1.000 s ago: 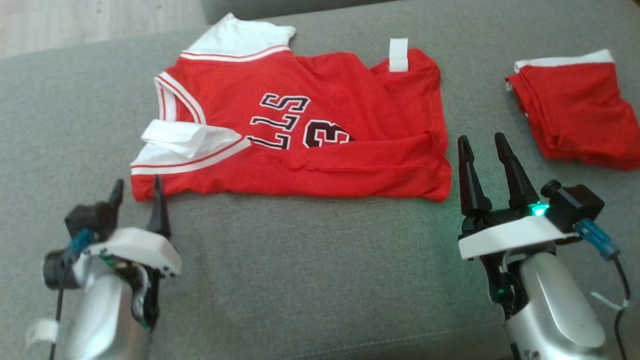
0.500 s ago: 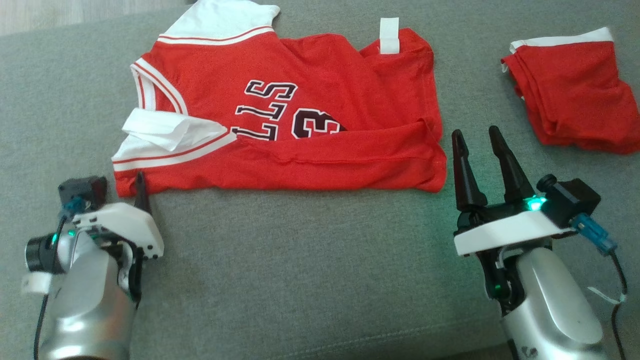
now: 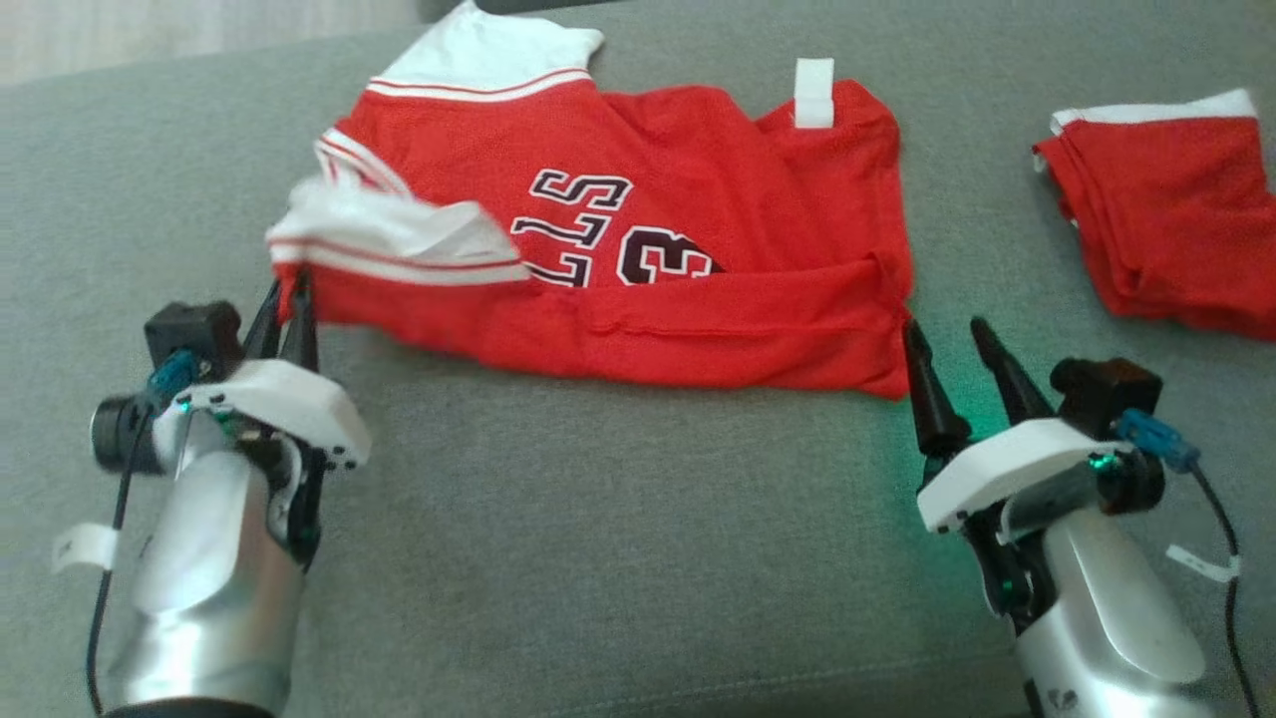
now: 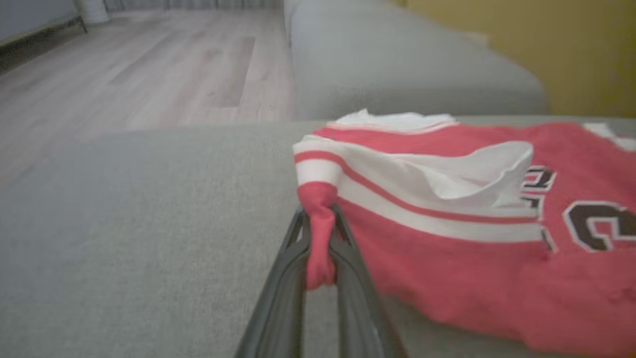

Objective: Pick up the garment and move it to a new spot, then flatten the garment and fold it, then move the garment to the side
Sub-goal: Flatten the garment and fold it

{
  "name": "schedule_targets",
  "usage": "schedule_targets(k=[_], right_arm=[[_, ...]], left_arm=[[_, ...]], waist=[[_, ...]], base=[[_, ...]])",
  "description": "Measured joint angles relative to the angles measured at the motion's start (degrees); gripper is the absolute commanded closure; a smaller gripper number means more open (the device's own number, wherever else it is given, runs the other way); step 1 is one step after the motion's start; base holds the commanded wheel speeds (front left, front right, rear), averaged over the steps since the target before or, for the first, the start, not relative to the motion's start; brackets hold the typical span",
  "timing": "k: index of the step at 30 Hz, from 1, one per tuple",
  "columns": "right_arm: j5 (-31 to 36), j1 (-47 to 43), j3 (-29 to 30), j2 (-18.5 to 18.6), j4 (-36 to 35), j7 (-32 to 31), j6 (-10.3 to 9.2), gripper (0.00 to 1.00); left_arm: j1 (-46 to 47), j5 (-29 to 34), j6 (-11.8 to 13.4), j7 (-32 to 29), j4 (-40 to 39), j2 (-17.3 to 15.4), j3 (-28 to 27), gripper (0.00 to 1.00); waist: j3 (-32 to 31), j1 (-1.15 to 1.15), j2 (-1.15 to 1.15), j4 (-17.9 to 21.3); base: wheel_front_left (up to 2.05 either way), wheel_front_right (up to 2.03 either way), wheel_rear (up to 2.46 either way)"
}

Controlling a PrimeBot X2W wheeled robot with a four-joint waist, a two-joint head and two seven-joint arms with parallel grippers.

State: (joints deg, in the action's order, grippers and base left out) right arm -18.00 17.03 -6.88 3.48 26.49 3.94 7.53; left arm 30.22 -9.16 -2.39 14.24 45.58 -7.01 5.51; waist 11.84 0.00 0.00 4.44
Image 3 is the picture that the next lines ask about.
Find blue right cable connector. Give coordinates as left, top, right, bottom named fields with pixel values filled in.
left=1116, top=409, right=1202, bottom=475

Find grey fabric sofa seat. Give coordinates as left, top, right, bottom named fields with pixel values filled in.
left=0, top=0, right=1276, bottom=718

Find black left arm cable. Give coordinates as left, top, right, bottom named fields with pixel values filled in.
left=85, top=409, right=151, bottom=714

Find blue left cable connector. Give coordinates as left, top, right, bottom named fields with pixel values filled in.
left=148, top=349, right=200, bottom=402

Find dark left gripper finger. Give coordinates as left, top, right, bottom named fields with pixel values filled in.
left=279, top=269, right=321, bottom=373
left=242, top=279, right=285, bottom=360

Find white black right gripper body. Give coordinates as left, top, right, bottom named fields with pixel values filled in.
left=917, top=417, right=1137, bottom=535

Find white left cable label tag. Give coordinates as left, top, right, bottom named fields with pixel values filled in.
left=52, top=523, right=121, bottom=574

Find white cable label tag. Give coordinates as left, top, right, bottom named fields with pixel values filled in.
left=52, top=523, right=121, bottom=574
left=1166, top=543, right=1242, bottom=584

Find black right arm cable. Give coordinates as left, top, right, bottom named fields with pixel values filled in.
left=1191, top=464, right=1262, bottom=718

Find white right cable label tag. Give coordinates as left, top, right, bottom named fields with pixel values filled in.
left=1166, top=543, right=1242, bottom=584

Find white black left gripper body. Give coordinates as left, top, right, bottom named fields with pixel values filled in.
left=174, top=359, right=372, bottom=472

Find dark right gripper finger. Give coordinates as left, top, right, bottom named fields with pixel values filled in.
left=902, top=319, right=970, bottom=462
left=970, top=317, right=1056, bottom=428

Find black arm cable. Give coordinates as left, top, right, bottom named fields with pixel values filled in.
left=1191, top=464, right=1262, bottom=718
left=85, top=409, right=151, bottom=714

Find red white-banded shorts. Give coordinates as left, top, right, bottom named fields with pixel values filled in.
left=1032, top=88, right=1276, bottom=342

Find blue cable connector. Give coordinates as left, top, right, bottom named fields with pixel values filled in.
left=1116, top=409, right=1202, bottom=475
left=148, top=349, right=200, bottom=402

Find red white basketball jersey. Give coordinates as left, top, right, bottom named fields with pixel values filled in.
left=265, top=0, right=915, bottom=402

